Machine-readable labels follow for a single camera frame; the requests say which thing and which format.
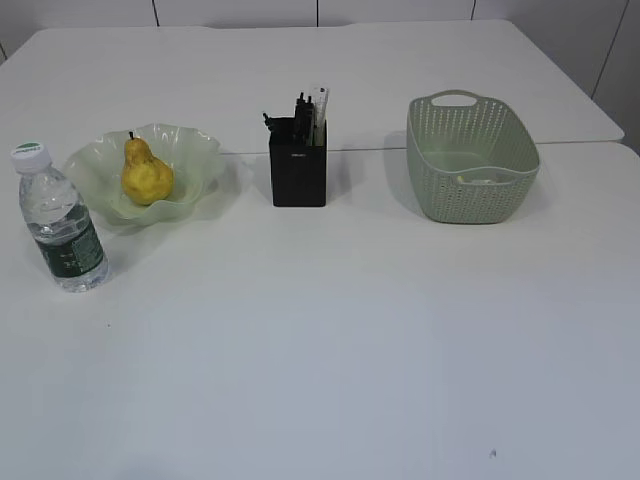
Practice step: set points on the black gel pen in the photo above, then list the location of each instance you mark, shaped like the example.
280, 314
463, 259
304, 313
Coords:
274, 124
308, 127

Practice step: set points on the clear plastic ruler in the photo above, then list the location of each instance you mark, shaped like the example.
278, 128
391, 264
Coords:
319, 97

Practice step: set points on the yellow pear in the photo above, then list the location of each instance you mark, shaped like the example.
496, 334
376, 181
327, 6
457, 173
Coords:
145, 179

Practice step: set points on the clear plastic water bottle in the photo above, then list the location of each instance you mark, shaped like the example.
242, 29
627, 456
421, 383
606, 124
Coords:
59, 221

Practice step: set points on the black square pen holder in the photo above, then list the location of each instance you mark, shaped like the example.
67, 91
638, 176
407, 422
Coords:
298, 172

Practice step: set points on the grey-green woven plastic basket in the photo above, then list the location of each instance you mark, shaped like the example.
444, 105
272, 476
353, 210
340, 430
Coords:
454, 132

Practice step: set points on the pale green glass plate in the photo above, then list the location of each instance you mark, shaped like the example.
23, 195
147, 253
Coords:
193, 156

